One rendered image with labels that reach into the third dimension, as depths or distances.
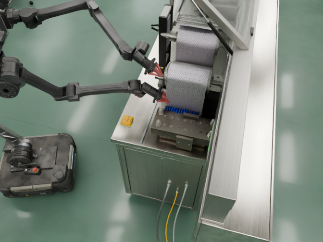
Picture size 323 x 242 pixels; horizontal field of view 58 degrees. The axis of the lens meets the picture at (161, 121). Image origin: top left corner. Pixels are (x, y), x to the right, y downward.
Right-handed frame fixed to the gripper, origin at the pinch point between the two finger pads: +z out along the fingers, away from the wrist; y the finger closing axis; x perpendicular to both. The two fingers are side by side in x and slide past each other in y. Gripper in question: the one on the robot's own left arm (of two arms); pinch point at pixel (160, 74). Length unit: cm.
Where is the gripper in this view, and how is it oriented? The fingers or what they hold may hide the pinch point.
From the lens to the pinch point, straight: 174.7
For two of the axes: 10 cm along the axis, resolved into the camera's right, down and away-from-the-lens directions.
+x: 6.2, -3.4, -7.1
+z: 7.5, 5.2, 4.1
